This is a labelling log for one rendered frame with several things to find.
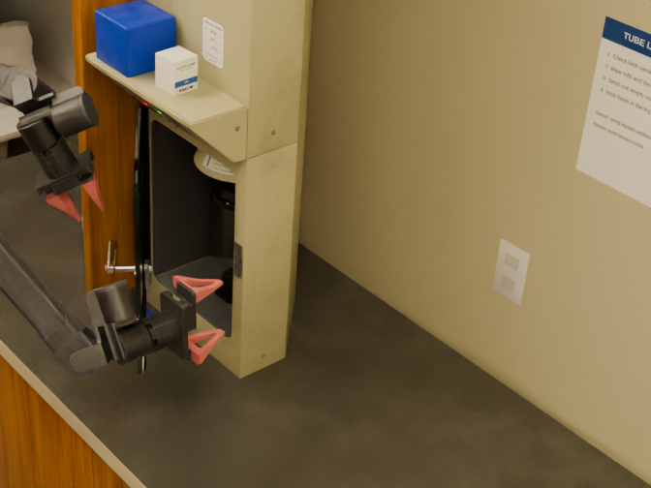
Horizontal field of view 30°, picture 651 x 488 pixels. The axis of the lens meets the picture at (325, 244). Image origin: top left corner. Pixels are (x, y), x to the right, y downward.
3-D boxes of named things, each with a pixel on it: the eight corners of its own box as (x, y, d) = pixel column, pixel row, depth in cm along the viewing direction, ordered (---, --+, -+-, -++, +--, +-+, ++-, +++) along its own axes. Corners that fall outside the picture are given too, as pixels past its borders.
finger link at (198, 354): (233, 314, 201) (186, 333, 196) (234, 350, 204) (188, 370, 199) (210, 297, 205) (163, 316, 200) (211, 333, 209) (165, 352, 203)
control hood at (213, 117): (139, 90, 224) (139, 40, 219) (247, 160, 204) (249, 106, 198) (85, 106, 217) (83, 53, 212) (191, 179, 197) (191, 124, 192)
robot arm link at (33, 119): (15, 112, 203) (10, 128, 198) (52, 97, 202) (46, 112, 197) (37, 145, 207) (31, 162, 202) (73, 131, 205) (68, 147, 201)
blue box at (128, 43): (143, 45, 216) (143, -3, 212) (176, 65, 210) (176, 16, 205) (95, 58, 211) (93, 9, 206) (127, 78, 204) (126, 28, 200)
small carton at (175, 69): (178, 77, 206) (178, 45, 203) (198, 88, 203) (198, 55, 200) (155, 85, 203) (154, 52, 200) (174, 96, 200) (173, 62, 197)
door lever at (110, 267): (138, 249, 220) (137, 236, 218) (136, 278, 212) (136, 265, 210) (107, 249, 219) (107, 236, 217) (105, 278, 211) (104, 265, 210)
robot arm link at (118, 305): (82, 365, 198) (73, 375, 189) (60, 298, 197) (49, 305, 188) (153, 343, 198) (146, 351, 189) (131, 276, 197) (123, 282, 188)
